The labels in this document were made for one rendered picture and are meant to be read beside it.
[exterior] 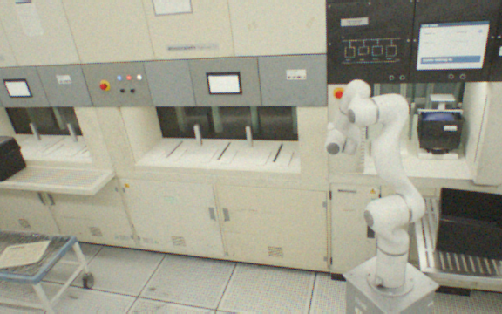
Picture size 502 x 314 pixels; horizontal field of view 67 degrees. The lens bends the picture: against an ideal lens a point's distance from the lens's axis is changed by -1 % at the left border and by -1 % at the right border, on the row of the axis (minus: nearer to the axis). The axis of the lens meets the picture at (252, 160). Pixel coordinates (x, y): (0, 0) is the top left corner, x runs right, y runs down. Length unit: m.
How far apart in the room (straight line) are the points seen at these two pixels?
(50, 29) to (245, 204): 1.62
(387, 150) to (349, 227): 1.12
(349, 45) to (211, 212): 1.44
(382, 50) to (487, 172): 0.83
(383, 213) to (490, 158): 0.90
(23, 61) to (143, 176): 1.07
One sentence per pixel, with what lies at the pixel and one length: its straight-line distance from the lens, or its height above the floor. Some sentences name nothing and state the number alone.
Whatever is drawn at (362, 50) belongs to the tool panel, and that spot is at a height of 1.57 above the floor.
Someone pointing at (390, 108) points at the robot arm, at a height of 1.50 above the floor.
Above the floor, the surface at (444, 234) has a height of 0.86.
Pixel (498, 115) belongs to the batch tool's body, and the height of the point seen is 1.25.
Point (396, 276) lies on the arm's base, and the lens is 1.72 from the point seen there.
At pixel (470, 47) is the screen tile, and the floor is 1.57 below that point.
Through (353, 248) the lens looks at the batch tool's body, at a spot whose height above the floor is 0.31.
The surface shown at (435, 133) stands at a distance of 2.42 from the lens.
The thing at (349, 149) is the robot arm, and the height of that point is 1.18.
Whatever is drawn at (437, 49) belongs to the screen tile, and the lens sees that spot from 2.05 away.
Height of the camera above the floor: 2.04
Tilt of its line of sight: 28 degrees down
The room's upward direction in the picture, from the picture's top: 7 degrees counter-clockwise
